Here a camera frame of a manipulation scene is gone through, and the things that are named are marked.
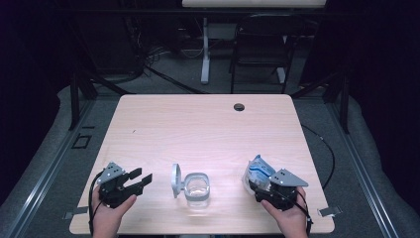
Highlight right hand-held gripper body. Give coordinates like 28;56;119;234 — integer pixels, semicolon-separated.
254;168;310;211

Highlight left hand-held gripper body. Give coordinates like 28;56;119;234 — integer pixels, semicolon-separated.
96;161;138;209

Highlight white and blue pouch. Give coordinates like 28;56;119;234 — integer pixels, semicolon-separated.
242;154;276;196

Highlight clear jug with white lid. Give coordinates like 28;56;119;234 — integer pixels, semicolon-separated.
170;163;211;208

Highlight person's left hand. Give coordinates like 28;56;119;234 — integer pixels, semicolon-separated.
91;186;138;238

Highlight person's right hand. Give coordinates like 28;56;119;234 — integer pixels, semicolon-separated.
261;186;310;238

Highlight grey tape strip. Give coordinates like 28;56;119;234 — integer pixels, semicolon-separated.
318;206;343;217
62;206;90;221

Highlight white standing desk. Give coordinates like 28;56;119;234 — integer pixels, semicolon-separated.
181;0;328;85

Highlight black folding chair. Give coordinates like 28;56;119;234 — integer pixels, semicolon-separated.
229;13;306;95

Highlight left hand-held gripper cable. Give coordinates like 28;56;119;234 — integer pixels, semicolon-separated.
88;170;105;236

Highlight hand-held gripper cable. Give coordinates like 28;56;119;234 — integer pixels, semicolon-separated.
88;170;105;236
293;189;314;236

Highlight right hand-held gripper cable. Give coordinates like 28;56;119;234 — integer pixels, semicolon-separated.
293;189;314;236

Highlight thin black floor cable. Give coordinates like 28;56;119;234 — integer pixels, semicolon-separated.
300;123;336;191

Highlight silver floor rail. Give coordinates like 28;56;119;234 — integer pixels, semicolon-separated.
0;98;97;238
325;98;402;238

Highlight black metal frame post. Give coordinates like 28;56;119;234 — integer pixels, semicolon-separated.
67;68;133;132
290;70;351;135

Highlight thick black floor cable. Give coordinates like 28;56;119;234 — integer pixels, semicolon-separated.
145;63;206;95

